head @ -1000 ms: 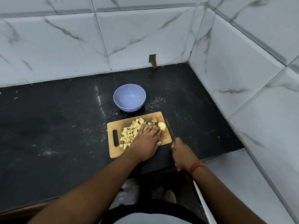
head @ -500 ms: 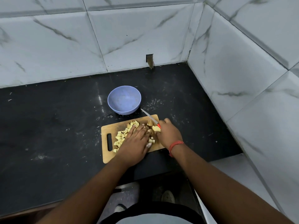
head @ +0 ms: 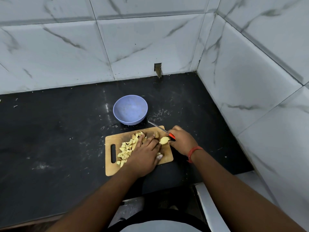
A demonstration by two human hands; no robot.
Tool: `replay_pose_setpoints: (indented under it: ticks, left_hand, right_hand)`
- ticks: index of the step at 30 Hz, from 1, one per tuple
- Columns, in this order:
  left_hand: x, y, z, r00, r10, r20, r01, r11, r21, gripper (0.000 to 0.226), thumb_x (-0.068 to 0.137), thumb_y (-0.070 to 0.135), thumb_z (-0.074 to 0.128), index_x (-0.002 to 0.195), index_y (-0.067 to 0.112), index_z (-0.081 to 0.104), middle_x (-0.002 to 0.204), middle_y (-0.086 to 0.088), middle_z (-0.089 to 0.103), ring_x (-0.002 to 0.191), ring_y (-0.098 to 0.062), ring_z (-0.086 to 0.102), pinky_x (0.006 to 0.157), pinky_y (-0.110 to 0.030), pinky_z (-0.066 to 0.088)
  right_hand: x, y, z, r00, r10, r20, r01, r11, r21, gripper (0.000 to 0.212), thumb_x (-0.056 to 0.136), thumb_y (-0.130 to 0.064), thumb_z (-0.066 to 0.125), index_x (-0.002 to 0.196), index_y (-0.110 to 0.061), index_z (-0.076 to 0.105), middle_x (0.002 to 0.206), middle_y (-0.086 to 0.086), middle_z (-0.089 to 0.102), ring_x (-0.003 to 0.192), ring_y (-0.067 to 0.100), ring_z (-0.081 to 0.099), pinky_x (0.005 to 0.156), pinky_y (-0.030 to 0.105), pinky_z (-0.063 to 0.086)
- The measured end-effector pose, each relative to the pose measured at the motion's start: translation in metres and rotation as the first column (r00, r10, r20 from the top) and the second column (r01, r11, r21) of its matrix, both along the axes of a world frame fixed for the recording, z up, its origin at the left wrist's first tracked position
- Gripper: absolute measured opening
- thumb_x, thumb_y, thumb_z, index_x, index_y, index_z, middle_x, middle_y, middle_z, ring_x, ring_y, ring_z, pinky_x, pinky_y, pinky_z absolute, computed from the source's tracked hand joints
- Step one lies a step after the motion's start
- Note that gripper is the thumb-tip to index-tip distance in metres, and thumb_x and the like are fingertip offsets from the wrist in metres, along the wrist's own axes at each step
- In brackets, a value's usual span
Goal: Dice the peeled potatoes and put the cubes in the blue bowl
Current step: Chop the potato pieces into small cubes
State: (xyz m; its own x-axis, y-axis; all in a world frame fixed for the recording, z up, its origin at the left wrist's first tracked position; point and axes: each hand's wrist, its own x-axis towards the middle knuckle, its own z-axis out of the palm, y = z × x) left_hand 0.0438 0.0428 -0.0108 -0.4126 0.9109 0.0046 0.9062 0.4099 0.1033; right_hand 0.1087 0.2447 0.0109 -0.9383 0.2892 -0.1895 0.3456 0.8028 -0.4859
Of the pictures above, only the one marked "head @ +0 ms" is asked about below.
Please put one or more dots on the person's left hand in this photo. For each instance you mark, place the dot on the person's left hand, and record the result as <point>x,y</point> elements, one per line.
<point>142,159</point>

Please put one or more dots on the person's right hand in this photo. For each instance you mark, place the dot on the person's right hand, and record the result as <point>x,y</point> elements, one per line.
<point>183,142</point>

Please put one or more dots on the person's right fingers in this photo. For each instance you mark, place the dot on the person's right fingers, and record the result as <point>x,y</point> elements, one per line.
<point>174,132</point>

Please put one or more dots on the person's left middle finger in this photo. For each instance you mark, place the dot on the person's left middle finger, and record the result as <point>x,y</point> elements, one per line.
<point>150,142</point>

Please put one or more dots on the person's left thumb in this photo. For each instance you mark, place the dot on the person's left thumb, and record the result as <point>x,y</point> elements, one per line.
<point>160,157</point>

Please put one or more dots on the peeled yellow potato chunk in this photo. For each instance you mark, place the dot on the peeled yellow potato chunk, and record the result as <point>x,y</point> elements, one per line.
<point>164,140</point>

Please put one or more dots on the person's left forearm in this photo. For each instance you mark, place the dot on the person's left forearm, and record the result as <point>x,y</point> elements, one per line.
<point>96,205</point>

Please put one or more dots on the person's right forearm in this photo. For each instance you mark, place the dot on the person's right forearm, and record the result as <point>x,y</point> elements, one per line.
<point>231,195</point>

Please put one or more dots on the brown-skinned potato piece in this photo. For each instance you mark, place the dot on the brown-skinned potato piece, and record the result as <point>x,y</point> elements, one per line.
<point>157,135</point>

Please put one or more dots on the pile of diced potato cubes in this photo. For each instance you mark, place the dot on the pile of diced potato cubes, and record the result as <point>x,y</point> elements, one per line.
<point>125,149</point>

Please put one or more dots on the red thread wristband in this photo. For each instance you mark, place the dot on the red thread wristband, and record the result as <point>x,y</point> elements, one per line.
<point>193,151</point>

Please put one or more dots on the wooden cutting board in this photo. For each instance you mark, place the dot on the wooden cutting board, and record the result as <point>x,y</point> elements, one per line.
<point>115,138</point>

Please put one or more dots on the light blue bowl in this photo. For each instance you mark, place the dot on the light blue bowl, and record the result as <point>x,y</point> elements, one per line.
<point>130,109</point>

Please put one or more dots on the white plastic chair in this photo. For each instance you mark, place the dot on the white plastic chair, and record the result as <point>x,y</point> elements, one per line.
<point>210,205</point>

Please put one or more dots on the person's light grey shirt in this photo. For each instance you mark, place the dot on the person's light grey shirt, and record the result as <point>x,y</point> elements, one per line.
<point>160,227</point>

